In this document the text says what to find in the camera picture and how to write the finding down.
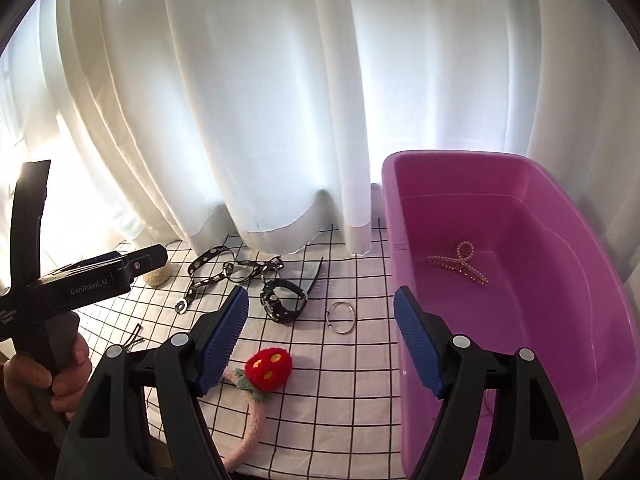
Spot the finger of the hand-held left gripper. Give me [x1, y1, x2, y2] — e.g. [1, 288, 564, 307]
[60, 251, 124, 274]
[121, 244, 169, 282]

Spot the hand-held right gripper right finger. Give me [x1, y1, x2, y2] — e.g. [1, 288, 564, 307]
[392, 286, 586, 480]

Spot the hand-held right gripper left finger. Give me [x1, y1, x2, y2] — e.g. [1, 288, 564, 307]
[55, 286, 251, 480]

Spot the beige plush hair accessory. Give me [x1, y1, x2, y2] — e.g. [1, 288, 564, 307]
[142, 262, 171, 288]

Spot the black flower print choker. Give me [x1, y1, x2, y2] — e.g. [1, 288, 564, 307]
[175, 245, 285, 313]

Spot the plush toy with red ears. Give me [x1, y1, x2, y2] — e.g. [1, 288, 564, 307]
[220, 345, 293, 478]

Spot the pink plastic tub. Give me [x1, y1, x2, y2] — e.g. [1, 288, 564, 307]
[381, 150, 633, 480]

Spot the person's left hand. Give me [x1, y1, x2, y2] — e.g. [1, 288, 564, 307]
[2, 332, 92, 422]

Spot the thin metal hairpin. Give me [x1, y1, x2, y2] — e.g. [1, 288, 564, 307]
[120, 325, 146, 351]

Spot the pearl hair claw clip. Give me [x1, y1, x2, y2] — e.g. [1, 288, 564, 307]
[427, 241, 488, 287]

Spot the white checked tablecloth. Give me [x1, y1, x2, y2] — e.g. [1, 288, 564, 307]
[65, 220, 416, 480]

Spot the black hair comb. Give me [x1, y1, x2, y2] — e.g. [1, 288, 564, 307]
[308, 257, 325, 298]

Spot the white curtain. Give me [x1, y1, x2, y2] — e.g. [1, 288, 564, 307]
[0, 0, 640, 286]

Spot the silver metal ring bracelet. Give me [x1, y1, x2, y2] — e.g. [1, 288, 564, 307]
[325, 301, 357, 333]

